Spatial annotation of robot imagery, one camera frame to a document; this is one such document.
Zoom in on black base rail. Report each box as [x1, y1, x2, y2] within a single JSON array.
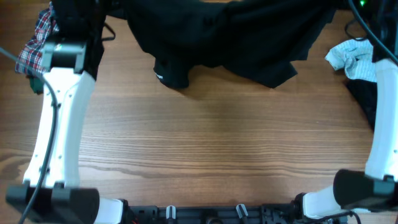
[[130, 203, 317, 224]]

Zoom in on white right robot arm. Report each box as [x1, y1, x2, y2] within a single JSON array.
[[298, 1, 397, 223]]

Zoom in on green folded garment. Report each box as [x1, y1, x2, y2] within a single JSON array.
[[29, 77, 44, 95]]

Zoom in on dark navy garment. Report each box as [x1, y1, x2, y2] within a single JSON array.
[[346, 80, 377, 131]]

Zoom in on black t-shirt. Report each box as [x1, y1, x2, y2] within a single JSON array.
[[111, 0, 336, 89]]

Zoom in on plaid folded shirt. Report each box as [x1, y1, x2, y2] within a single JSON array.
[[15, 1, 59, 76]]

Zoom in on light blue striped shirt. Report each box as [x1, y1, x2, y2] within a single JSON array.
[[325, 40, 377, 83]]

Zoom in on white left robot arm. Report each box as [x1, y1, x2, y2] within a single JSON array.
[[6, 1, 132, 223]]

